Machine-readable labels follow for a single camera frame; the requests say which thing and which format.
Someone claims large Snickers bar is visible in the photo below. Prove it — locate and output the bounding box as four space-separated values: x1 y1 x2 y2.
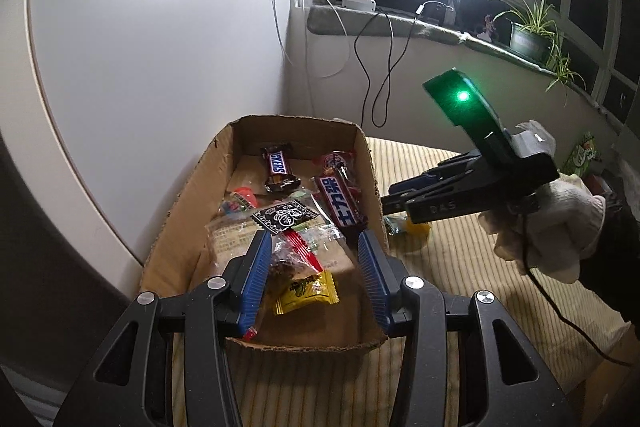
312 172 369 240

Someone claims person's right hand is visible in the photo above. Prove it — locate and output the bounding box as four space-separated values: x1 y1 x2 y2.
477 119 606 285

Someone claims black white snack packet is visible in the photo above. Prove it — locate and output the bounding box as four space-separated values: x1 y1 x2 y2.
250 199 321 236

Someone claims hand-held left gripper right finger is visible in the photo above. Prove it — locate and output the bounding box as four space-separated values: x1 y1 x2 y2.
357 229 568 427

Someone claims green snack bag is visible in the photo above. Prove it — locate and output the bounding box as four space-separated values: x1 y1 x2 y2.
565 132 603 178

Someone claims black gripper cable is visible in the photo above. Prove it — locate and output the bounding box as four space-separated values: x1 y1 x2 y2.
520 212 638 367

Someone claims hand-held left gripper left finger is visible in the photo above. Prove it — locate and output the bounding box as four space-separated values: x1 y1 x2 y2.
52 229 273 427

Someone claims small figurine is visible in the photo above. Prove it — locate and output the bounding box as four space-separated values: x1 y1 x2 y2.
477 14 501 42

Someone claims black hanging cable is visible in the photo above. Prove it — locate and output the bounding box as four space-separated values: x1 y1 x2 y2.
354 9 418 128

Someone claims white curved panel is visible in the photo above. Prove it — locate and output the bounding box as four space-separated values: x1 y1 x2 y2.
27 0 301 268

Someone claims grey window sill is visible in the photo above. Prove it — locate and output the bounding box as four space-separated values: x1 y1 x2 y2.
306 4 626 122

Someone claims teal yellow snack packet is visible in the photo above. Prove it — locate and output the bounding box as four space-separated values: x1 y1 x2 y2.
384 214 432 238

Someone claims green pink snack packet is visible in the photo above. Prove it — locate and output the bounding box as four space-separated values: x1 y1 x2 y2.
300 224 346 253

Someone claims cardboard box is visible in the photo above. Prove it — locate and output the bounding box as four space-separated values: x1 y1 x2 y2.
140 114 391 353

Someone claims potted spider plant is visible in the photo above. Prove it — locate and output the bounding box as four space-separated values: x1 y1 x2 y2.
487 0 588 108

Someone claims red blue clear snack packet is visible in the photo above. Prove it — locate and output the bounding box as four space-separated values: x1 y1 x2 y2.
217 187 258 220

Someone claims white charger cable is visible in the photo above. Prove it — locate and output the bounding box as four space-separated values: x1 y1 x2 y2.
301 0 351 78

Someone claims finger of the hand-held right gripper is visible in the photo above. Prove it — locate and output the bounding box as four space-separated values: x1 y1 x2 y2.
382 168 502 226
389 151 490 198

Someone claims brown chocolate bar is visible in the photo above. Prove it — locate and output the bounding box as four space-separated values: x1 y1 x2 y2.
260 142 302 194

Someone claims person's right forearm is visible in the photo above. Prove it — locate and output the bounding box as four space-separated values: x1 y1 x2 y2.
575 192 640 333

